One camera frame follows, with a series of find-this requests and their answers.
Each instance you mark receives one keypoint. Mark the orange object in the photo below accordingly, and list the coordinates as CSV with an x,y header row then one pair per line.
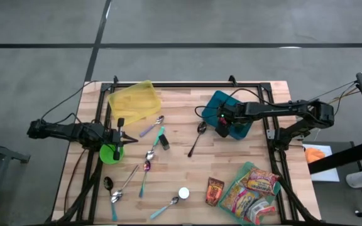
x,y
313,154

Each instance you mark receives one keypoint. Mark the dark green black-lidded spice tin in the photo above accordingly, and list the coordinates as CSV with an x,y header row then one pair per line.
x,y
164,142

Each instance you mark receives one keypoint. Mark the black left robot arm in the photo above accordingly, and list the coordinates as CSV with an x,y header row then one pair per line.
x,y
68,130

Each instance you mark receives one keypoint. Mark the white paper sheet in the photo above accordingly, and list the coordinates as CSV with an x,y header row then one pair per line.
x,y
325,175

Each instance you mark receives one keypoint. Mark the yellow translucent plastic bin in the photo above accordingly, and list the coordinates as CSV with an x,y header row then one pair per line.
x,y
134,102

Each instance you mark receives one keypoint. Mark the green plastic bowl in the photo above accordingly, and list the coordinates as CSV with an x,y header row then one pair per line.
x,y
107,156

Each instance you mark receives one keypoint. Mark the plain silver spoon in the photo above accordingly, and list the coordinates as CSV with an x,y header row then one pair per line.
x,y
116,196

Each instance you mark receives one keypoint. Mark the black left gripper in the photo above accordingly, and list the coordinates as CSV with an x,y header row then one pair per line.
x,y
118,138

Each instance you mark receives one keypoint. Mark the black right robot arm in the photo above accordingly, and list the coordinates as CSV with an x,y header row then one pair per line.
x,y
278,108

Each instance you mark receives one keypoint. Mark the black metal spoon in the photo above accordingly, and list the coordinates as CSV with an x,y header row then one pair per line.
x,y
201,127

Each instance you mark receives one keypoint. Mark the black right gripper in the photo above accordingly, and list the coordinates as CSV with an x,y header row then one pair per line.
x,y
231,113

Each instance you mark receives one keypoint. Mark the black frame clamp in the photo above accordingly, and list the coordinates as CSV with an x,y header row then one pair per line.
x,y
232,80
115,79

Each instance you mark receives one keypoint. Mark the brown and orange snack packet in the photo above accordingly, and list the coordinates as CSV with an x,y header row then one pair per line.
x,y
214,191

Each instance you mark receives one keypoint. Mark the blue plastic bin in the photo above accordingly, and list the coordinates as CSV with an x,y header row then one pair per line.
x,y
210,108

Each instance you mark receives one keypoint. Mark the green translucent plastic bin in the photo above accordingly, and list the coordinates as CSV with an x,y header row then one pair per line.
x,y
231,213

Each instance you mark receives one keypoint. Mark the yellow-labelled ramen noodle packet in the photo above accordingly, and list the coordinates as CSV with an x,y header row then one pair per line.
x,y
240,201

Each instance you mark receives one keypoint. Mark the yellow snack packet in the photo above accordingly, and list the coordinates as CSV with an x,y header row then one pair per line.
x,y
231,189

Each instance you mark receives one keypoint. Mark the pink ramen noodle packet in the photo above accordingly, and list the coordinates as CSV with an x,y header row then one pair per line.
x,y
262,183

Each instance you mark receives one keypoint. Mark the black metal rig frame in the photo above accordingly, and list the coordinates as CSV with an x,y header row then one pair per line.
x,y
184,85

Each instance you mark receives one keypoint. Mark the white-lidded bagel seasoning jar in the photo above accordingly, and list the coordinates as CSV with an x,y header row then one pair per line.
x,y
184,193

